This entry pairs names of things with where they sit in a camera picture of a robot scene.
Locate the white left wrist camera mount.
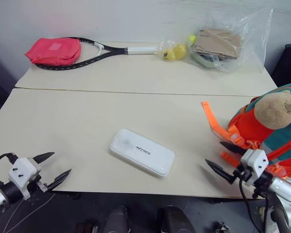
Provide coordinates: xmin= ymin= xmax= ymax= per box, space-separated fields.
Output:
xmin=8 ymin=157 xmax=42 ymax=200

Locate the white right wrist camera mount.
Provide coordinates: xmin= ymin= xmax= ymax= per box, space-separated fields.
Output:
xmin=240 ymin=149 xmax=269 ymax=186

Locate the red fabric pouch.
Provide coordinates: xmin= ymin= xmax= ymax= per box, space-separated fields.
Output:
xmin=24 ymin=37 xmax=82 ymax=67

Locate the yellow ball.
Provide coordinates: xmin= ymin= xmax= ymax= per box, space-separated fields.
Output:
xmin=173 ymin=43 xmax=187 ymax=60

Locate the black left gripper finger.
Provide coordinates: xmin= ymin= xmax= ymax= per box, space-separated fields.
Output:
xmin=32 ymin=152 xmax=55 ymax=164
xmin=48 ymin=169 xmax=72 ymax=191

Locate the orange teal plush backpack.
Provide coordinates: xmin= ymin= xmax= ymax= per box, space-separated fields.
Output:
xmin=201 ymin=82 xmax=291 ymax=179

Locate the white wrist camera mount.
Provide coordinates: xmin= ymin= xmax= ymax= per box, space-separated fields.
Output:
xmin=8 ymin=157 xmax=42 ymax=200
xmin=240 ymin=149 xmax=269 ymax=186

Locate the black white tennis racket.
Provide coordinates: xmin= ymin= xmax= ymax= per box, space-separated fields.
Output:
xmin=34 ymin=36 xmax=161 ymax=72

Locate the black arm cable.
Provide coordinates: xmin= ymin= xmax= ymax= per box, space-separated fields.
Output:
xmin=0 ymin=152 xmax=19 ymax=173
xmin=239 ymin=179 xmax=270 ymax=233

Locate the large clear plastic bag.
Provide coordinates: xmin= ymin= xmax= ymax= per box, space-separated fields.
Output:
xmin=188 ymin=8 xmax=274 ymax=74

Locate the dark rounded shape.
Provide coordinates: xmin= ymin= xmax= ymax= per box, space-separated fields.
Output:
xmin=157 ymin=205 xmax=196 ymax=233
xmin=103 ymin=206 xmax=129 ymax=233

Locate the brown cardboard sheet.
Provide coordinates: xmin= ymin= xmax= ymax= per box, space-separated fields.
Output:
xmin=193 ymin=29 xmax=242 ymax=60

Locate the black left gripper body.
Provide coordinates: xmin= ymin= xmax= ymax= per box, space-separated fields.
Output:
xmin=29 ymin=173 xmax=50 ymax=194

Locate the black chair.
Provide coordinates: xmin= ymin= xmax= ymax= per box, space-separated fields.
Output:
xmin=271 ymin=44 xmax=291 ymax=88

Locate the white rectangular case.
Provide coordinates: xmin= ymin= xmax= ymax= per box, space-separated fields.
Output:
xmin=109 ymin=129 xmax=176 ymax=179

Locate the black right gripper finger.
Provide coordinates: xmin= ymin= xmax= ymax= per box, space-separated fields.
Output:
xmin=219 ymin=141 xmax=246 ymax=156
xmin=205 ymin=159 xmax=235 ymax=184

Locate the small clear plastic bag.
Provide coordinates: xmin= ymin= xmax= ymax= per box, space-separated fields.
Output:
xmin=154 ymin=37 xmax=189 ymax=62

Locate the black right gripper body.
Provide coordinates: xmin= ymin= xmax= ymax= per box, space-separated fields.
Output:
xmin=232 ymin=162 xmax=250 ymax=185

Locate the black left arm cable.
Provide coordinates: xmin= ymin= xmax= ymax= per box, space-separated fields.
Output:
xmin=0 ymin=152 xmax=19 ymax=173

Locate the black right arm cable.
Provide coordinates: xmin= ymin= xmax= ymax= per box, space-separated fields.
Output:
xmin=239 ymin=179 xmax=270 ymax=233

